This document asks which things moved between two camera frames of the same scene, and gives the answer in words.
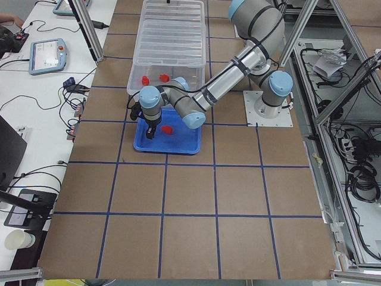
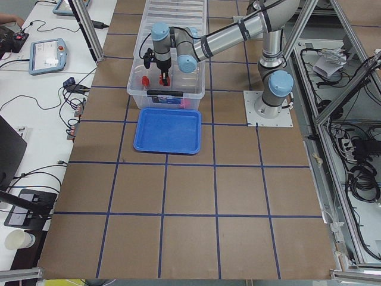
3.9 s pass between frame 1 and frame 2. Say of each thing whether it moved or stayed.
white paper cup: stayed
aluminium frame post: stayed
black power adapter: stayed
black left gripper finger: moved
